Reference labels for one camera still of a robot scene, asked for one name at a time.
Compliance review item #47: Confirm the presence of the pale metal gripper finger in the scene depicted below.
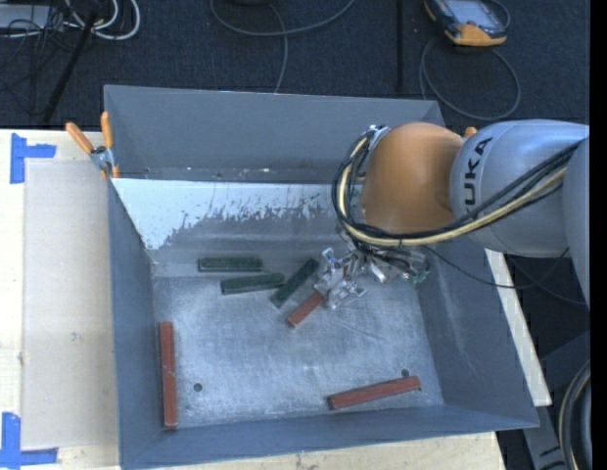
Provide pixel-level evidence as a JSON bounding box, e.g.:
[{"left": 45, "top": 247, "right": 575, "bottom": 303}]
[
  {"left": 317, "top": 247, "right": 350, "bottom": 288},
  {"left": 325, "top": 279, "right": 368, "bottom": 311}
]

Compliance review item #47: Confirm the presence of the dark green flat block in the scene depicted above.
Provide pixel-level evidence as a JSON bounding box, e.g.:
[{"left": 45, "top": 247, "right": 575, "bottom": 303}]
[
  {"left": 219, "top": 272, "right": 287, "bottom": 297},
  {"left": 197, "top": 256, "right": 264, "bottom": 273},
  {"left": 269, "top": 257, "right": 320, "bottom": 309}
]

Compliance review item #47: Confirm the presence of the red-brown flat block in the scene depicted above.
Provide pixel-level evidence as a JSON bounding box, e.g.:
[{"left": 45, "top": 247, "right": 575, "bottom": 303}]
[
  {"left": 326, "top": 375, "right": 422, "bottom": 411},
  {"left": 286, "top": 291, "right": 327, "bottom": 330},
  {"left": 159, "top": 320, "right": 179, "bottom": 430}
]

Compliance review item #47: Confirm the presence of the grey metal bin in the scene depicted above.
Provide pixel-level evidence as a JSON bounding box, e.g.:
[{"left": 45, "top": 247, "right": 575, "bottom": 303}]
[{"left": 103, "top": 84, "right": 540, "bottom": 470}]

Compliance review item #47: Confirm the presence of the pale wood flat board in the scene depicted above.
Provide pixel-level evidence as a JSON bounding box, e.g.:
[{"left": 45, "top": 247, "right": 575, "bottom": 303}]
[{"left": 20, "top": 158, "right": 120, "bottom": 452}]

